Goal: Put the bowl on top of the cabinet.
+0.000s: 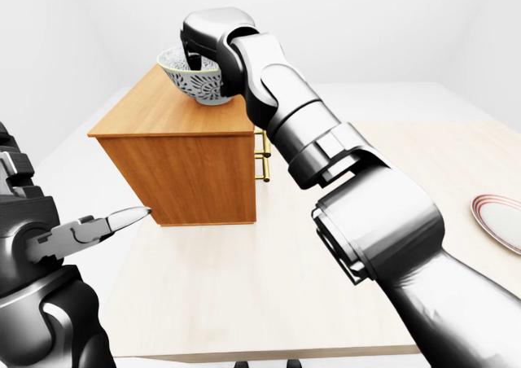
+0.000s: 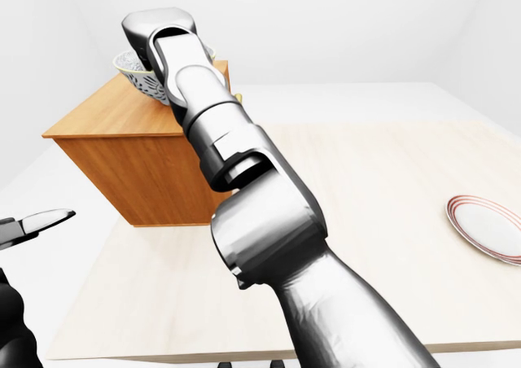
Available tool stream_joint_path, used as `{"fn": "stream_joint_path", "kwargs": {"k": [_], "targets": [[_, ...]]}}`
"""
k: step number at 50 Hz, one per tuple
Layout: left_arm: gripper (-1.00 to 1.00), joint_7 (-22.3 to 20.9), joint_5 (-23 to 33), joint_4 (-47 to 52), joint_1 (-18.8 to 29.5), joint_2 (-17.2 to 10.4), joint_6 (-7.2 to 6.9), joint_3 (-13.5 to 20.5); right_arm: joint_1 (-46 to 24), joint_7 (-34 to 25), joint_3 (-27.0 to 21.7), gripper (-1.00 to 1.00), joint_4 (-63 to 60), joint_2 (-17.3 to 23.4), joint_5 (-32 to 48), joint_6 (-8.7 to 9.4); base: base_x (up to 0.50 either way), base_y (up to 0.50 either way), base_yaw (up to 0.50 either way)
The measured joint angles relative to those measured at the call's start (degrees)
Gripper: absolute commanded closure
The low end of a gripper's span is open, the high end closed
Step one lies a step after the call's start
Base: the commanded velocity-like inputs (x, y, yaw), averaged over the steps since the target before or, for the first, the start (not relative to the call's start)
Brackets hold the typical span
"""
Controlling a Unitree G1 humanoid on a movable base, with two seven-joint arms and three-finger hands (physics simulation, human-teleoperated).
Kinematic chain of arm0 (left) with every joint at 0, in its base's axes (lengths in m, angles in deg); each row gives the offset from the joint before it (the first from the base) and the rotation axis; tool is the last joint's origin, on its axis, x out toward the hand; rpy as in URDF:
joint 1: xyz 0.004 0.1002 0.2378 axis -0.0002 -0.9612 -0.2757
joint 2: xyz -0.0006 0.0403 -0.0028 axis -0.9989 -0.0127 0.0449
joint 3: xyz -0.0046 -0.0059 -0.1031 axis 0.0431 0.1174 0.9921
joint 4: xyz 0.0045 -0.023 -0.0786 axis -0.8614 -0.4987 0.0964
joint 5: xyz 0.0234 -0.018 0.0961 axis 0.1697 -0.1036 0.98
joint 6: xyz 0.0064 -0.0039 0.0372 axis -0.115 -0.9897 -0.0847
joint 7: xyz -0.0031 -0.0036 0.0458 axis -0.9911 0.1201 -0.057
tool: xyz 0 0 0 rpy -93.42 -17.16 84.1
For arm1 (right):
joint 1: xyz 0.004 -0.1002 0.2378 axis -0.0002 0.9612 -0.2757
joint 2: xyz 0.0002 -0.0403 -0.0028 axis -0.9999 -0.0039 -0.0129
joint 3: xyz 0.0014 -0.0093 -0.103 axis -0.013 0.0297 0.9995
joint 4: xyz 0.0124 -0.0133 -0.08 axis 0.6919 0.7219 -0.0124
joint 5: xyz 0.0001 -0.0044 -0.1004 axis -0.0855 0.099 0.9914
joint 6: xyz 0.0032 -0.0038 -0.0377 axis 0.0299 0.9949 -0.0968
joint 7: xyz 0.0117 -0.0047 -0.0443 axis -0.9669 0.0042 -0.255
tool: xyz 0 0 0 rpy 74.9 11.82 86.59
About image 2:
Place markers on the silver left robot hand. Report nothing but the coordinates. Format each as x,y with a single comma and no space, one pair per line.
42,220

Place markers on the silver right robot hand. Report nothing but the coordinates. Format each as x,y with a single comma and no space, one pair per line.
156,18

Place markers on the patterned bowl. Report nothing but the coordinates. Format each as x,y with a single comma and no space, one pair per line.
140,81

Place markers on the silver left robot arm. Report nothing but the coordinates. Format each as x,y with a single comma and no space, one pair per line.
12,323

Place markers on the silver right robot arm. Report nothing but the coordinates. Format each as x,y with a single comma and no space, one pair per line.
260,221

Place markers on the wooden cabinet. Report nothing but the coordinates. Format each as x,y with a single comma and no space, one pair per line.
142,172

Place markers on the small dark shape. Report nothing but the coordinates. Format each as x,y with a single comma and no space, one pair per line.
225,365
277,364

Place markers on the white plate with red rings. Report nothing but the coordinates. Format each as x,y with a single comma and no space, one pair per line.
484,229

